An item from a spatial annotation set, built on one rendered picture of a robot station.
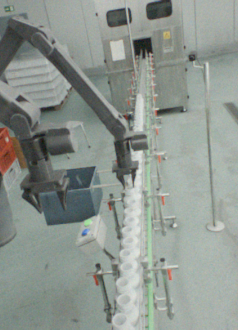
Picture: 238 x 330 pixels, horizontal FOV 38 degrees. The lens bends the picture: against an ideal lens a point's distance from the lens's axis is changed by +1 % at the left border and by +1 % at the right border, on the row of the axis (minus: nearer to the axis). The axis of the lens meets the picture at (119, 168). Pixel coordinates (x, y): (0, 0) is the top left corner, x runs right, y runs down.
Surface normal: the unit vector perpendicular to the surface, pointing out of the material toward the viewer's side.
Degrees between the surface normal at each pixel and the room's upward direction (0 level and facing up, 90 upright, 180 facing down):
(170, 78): 90
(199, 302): 0
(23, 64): 89
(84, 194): 90
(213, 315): 0
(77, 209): 90
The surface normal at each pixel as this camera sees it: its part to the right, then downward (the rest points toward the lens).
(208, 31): -0.07, 0.43
